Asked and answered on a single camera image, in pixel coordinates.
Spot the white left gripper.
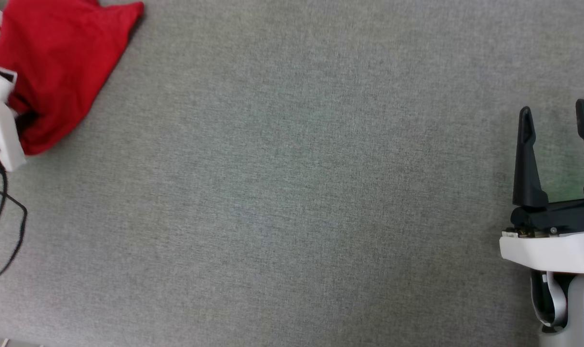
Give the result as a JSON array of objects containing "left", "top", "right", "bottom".
[{"left": 0, "top": 86, "right": 27, "bottom": 173}]

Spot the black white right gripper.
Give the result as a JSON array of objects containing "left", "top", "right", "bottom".
[{"left": 499, "top": 99, "right": 584, "bottom": 274}]

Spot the red basketball jersey garment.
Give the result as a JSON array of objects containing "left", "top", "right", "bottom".
[{"left": 0, "top": 0, "right": 145, "bottom": 156}]

